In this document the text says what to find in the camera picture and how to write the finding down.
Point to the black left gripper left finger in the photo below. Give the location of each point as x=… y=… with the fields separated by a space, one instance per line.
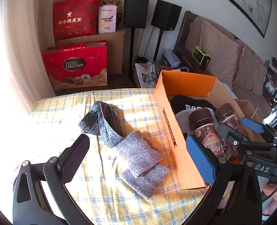
x=30 y=204

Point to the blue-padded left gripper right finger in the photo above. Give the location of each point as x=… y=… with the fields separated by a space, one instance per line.
x=233 y=196

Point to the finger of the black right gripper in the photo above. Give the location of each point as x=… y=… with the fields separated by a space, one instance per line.
x=237 y=139

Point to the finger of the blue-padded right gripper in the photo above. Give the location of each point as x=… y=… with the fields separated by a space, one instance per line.
x=269 y=134

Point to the small brown-lid glass jar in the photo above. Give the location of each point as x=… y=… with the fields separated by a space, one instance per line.
x=226 y=114

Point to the large brown-lid glass jar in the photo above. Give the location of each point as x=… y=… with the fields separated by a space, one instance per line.
x=205 y=131

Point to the orange cardboard box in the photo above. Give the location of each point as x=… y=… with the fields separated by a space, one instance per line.
x=200 y=87

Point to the black cloth with white print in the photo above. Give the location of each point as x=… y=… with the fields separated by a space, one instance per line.
x=181 y=102

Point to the grey knitted sock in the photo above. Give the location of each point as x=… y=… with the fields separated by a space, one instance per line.
x=144 y=173
x=102 y=119

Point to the Snickers bar English label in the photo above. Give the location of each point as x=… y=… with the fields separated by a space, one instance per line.
x=224 y=144

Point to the person's right hand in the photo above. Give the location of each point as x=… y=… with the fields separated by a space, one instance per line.
x=268 y=189

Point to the open brown cardboard box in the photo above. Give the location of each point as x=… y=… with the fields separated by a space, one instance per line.
x=250 y=111

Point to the white dome device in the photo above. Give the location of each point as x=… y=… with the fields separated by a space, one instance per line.
x=230 y=91

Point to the beige sofa cushion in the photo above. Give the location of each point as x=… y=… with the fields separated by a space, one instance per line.
x=222 y=50
x=251 y=72

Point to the yellow blue checked tablecloth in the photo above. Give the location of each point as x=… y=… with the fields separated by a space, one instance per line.
x=97 y=186

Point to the green black portable radio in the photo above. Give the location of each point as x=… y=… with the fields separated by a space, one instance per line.
x=201 y=56

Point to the brown sofa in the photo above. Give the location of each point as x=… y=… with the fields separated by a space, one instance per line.
x=189 y=38

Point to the blue white small box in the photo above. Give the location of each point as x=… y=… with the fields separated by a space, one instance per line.
x=169 y=59

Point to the right black speaker on stand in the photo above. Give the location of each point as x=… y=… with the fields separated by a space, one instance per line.
x=165 y=18

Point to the black speaker on stand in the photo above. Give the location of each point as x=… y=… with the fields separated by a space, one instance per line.
x=165 y=18
x=134 y=16

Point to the red Ferrero Collection gift bag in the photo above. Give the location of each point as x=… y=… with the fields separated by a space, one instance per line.
x=77 y=66

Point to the brown cardboard box under bags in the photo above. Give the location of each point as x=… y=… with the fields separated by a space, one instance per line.
x=115 y=47

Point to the left black speaker on stand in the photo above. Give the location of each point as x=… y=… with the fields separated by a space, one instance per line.
x=134 y=16

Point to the white tissue pack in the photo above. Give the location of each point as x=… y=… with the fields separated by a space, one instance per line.
x=107 y=19

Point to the red tea gift bag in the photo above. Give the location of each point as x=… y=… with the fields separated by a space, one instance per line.
x=75 y=18

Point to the white plastic bag with cables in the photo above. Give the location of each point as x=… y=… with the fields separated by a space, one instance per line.
x=146 y=75

